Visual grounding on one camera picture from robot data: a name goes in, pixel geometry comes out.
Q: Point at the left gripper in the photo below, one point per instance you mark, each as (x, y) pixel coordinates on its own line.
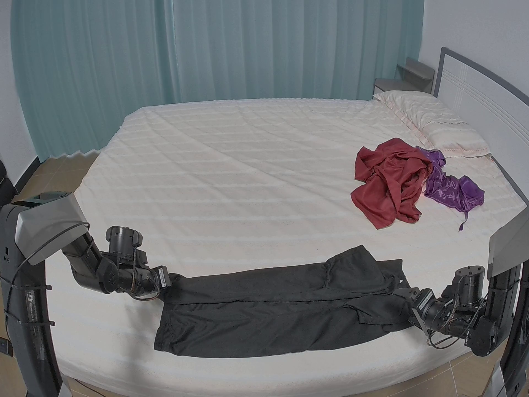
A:
(153, 281)

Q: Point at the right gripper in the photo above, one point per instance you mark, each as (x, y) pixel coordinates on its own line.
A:
(423, 304)

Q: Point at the black T-shirt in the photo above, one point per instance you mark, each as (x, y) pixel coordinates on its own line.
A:
(268, 308)

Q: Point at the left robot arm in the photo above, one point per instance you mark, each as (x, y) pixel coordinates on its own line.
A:
(41, 225)

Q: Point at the dark red garment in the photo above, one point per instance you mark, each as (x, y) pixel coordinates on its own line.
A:
(380, 197)

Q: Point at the purple garment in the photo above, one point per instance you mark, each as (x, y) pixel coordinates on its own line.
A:
(454, 190)

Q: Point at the bed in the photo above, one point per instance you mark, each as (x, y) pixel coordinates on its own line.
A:
(248, 180)

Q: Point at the dark grey low cabinet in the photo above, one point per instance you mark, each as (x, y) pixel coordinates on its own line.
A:
(6, 184)

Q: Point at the cream pillow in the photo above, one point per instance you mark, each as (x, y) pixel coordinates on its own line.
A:
(434, 122)

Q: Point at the grey bedside table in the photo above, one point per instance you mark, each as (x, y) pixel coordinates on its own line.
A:
(403, 85)

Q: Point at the blue-green curtain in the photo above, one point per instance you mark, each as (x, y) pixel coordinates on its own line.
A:
(206, 35)

